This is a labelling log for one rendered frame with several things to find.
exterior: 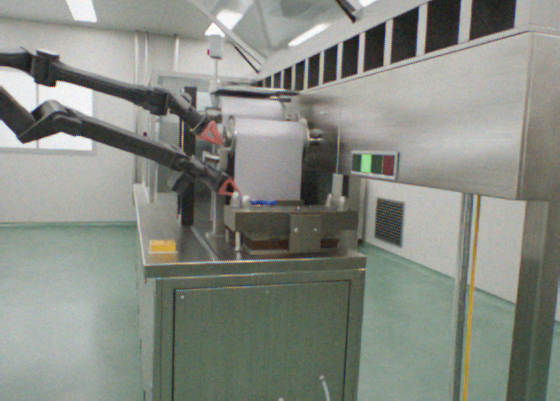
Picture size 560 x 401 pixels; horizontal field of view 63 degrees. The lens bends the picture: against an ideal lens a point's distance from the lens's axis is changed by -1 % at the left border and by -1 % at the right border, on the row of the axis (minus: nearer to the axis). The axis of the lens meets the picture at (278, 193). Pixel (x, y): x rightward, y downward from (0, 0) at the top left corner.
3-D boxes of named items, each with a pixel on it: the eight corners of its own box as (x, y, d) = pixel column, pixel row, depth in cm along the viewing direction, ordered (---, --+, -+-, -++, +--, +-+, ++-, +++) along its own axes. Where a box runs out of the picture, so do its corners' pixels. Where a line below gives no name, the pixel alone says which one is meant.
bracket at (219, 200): (204, 235, 162) (207, 148, 159) (222, 235, 164) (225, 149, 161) (206, 238, 157) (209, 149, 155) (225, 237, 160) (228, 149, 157)
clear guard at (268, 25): (190, -2, 230) (191, -3, 230) (265, 64, 245) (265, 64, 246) (238, -110, 131) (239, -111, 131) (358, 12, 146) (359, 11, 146)
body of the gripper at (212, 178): (217, 192, 145) (197, 180, 142) (212, 189, 154) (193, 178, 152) (228, 175, 145) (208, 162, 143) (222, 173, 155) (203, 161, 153)
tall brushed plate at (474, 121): (210, 155, 374) (211, 118, 371) (243, 156, 383) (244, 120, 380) (506, 201, 81) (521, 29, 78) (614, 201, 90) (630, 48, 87)
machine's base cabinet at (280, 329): (135, 295, 367) (136, 188, 358) (214, 290, 387) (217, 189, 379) (149, 570, 129) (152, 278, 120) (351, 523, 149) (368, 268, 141)
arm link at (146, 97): (29, 82, 145) (32, 48, 141) (38, 80, 150) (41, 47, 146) (160, 120, 148) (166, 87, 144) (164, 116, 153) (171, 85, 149)
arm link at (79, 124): (57, 111, 107) (46, 94, 114) (47, 132, 108) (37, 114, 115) (196, 161, 139) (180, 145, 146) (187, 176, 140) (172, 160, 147)
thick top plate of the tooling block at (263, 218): (223, 223, 148) (224, 204, 147) (336, 222, 160) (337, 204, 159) (234, 232, 132) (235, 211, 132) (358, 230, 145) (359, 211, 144)
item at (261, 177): (233, 208, 152) (234, 153, 151) (299, 208, 160) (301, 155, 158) (233, 209, 152) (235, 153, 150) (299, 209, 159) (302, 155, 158)
